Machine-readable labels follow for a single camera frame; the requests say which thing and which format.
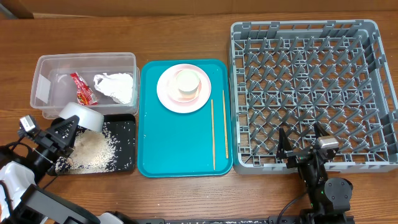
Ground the white napkin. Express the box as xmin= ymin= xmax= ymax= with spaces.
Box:
xmin=93 ymin=73 xmax=134 ymax=104

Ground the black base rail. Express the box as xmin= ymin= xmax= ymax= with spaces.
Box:
xmin=133 ymin=215 xmax=355 ymax=224

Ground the large pink plate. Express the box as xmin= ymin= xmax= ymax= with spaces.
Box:
xmin=157 ymin=63 xmax=211 ymax=113

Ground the red snack wrapper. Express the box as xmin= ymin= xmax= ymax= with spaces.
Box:
xmin=70 ymin=73 xmax=98 ymax=105

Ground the right wooden chopstick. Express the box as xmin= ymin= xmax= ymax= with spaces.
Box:
xmin=222 ymin=90 xmax=229 ymax=159

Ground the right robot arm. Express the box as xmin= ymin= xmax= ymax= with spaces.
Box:
xmin=276 ymin=123 xmax=354 ymax=223

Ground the white cup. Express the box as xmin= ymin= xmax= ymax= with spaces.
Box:
xmin=175 ymin=69 xmax=200 ymax=99

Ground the black plastic tray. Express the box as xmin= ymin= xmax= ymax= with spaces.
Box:
xmin=45 ymin=113 xmax=137 ymax=177

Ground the left wooden chopstick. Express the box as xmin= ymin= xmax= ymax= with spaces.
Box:
xmin=211 ymin=99 xmax=216 ymax=170

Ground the grey dish rack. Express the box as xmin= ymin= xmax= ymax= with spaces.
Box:
xmin=229 ymin=19 xmax=397 ymax=174

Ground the wooden chopstick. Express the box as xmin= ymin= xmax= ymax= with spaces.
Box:
xmin=222 ymin=90 xmax=229 ymax=159
xmin=211 ymin=99 xmax=216 ymax=170

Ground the grey bowl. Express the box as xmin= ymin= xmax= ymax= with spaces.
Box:
xmin=59 ymin=102 xmax=104 ymax=132

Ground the white rice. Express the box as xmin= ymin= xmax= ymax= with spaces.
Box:
xmin=57 ymin=121 xmax=135 ymax=174

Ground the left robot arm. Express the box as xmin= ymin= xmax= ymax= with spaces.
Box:
xmin=1 ymin=115 xmax=135 ymax=223

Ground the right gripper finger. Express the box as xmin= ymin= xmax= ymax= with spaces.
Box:
xmin=314 ymin=122 xmax=330 ymax=139
xmin=277 ymin=128 xmax=292 ymax=152

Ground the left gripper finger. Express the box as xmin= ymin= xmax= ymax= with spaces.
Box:
xmin=55 ymin=157 xmax=72 ymax=173
xmin=51 ymin=115 xmax=80 ymax=146

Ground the teal serving tray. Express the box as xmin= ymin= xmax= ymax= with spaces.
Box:
xmin=137 ymin=59 xmax=233 ymax=177

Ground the clear plastic bin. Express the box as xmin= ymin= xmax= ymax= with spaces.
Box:
xmin=30 ymin=52 xmax=140 ymax=119

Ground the small pink plate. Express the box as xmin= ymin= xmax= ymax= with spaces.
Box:
xmin=167 ymin=72 xmax=201 ymax=103

